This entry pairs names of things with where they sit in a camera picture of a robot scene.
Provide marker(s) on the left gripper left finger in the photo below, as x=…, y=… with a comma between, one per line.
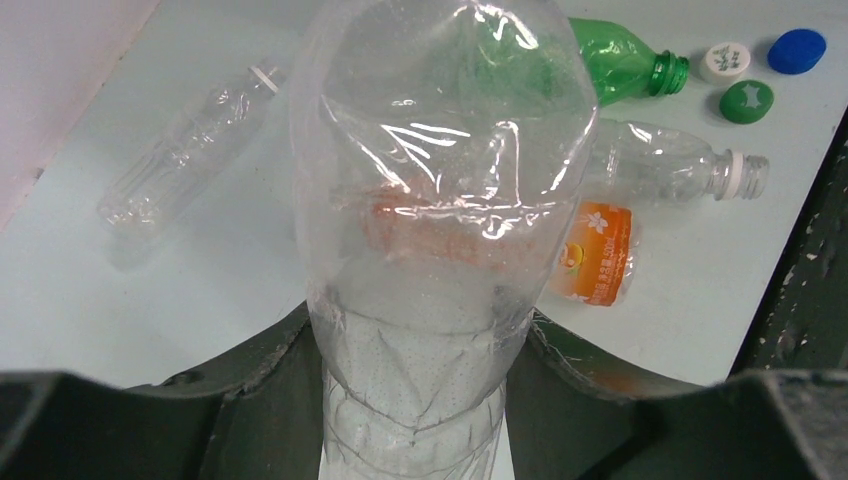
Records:
x=252, y=412

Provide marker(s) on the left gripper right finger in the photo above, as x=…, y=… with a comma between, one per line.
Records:
x=575, y=411

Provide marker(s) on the orange label bottle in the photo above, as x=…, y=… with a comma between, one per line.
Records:
x=597, y=263

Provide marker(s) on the green plastic bottle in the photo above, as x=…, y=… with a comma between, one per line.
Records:
x=623, y=67

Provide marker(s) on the green bottle cap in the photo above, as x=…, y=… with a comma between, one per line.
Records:
x=746, y=102

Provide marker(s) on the white bottle cap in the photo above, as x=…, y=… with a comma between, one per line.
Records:
x=724, y=63

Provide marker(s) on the blue bottle cap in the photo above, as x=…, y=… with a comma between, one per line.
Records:
x=796, y=51

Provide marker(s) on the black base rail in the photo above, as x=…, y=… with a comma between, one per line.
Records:
x=801, y=322

